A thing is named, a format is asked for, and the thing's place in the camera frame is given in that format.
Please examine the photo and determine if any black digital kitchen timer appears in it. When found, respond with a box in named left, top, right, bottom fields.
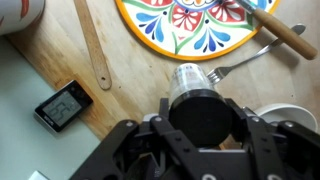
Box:
left=34, top=79, right=94, bottom=133

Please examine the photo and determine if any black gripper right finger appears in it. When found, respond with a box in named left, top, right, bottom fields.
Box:
left=229, top=99, right=320, bottom=180

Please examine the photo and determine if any white ceramic bowl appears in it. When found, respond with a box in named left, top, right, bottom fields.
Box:
left=254, top=103, right=319, bottom=134

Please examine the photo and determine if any clear spice jar black lid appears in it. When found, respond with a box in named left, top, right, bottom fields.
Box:
left=168, top=63, right=233, bottom=148

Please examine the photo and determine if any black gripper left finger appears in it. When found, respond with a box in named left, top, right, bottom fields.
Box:
left=68, top=98, right=201, bottom=180

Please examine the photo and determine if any colourful painted ceramic plate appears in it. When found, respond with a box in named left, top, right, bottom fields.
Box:
left=114, top=0, right=281, bottom=62

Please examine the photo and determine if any white wall outlet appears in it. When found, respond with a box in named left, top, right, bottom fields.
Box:
left=28, top=170, right=51, bottom=180

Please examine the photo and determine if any white crock red chili print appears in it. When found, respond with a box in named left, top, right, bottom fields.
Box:
left=0, top=0, right=46, bottom=36

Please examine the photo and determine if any metal skimmer wooden handle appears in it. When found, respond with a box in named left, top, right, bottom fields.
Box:
left=234, top=0, right=319, bottom=61

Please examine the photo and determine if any flat wooden spoon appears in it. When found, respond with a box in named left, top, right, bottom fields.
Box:
left=73, top=0, right=113, bottom=91

